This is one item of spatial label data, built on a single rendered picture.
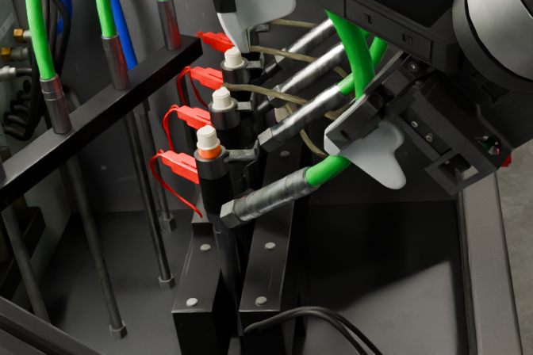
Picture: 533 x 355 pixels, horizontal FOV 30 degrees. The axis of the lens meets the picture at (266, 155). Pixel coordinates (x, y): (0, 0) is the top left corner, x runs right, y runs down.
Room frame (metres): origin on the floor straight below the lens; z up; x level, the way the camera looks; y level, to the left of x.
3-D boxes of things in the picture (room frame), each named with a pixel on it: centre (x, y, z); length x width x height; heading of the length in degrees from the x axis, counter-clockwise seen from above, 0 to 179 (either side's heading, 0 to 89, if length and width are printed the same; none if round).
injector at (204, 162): (0.72, 0.04, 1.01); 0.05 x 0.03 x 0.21; 79
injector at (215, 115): (0.80, 0.02, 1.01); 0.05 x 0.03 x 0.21; 79
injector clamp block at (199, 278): (0.84, 0.03, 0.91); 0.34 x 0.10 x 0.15; 169
